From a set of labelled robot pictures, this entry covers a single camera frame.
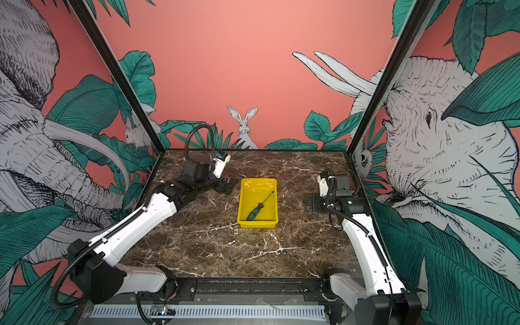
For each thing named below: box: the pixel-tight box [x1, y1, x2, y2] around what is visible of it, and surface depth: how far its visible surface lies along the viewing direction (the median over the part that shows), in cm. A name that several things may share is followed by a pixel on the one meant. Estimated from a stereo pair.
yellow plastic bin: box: [236, 178, 279, 229], surface depth 97 cm
